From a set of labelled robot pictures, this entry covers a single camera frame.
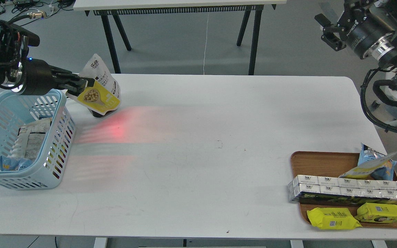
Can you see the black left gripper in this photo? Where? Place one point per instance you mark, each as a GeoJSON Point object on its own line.
{"type": "Point", "coordinates": [38, 78]}

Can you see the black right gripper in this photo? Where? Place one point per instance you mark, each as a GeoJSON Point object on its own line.
{"type": "Point", "coordinates": [360, 30]}

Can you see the yellow bean snack pouch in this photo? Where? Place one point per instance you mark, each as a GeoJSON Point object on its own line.
{"type": "Point", "coordinates": [105, 89]}

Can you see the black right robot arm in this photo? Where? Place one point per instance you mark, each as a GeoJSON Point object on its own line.
{"type": "Point", "coordinates": [385, 90]}

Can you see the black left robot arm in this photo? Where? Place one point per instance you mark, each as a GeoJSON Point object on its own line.
{"type": "Point", "coordinates": [15, 43]}

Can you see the white snack bag in basket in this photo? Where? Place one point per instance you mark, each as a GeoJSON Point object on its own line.
{"type": "Point", "coordinates": [30, 139]}

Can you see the light blue plastic basket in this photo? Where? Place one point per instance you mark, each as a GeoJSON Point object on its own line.
{"type": "Point", "coordinates": [17, 110]}

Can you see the blue snack bag in basket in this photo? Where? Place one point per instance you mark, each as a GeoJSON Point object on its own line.
{"type": "Point", "coordinates": [14, 163]}

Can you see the yellow white snack pouch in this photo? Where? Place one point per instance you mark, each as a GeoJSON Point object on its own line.
{"type": "Point", "coordinates": [364, 172]}

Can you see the blue snack bag on tray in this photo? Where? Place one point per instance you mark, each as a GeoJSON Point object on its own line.
{"type": "Point", "coordinates": [385, 171]}

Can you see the black barcode scanner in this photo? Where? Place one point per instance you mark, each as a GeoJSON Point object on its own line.
{"type": "Point", "coordinates": [94, 113]}

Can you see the black leg background table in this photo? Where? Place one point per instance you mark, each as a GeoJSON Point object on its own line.
{"type": "Point", "coordinates": [187, 43]}

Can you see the brown wooden tray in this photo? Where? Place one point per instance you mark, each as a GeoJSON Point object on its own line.
{"type": "Point", "coordinates": [316, 163]}

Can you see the silver milk carton pack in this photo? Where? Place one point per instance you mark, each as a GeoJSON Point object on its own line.
{"type": "Point", "coordinates": [307, 189]}

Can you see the yellow wipes pack right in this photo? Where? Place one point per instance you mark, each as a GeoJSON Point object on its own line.
{"type": "Point", "coordinates": [377, 213]}

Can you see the yellow wipes pack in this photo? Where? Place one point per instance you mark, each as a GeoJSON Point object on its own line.
{"type": "Point", "coordinates": [377, 213]}
{"type": "Point", "coordinates": [332, 219]}

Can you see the yellow wipes pack left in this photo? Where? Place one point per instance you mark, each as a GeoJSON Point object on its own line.
{"type": "Point", "coordinates": [332, 219]}

